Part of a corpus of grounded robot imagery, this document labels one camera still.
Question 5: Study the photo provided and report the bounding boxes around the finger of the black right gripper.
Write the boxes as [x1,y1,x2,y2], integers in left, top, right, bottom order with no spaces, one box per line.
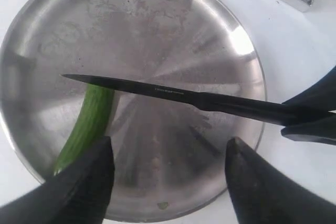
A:
[283,67,335,111]
[281,116,335,145]

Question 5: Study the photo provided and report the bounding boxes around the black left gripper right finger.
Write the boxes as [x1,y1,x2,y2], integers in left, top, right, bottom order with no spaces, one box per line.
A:
[225,137,335,223]

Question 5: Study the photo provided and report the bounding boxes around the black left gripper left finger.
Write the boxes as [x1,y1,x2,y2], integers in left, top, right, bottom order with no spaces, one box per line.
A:
[1,136,114,223]

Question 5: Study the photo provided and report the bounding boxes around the black kitchen knife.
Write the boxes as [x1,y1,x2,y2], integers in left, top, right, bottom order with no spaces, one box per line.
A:
[61,74,335,126]

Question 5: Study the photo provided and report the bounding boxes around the green cucumber with stem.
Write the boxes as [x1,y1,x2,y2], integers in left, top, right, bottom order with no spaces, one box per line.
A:
[53,84,114,175]

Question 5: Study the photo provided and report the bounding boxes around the round stainless steel plate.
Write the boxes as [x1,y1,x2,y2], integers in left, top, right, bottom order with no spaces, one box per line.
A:
[1,0,267,223]

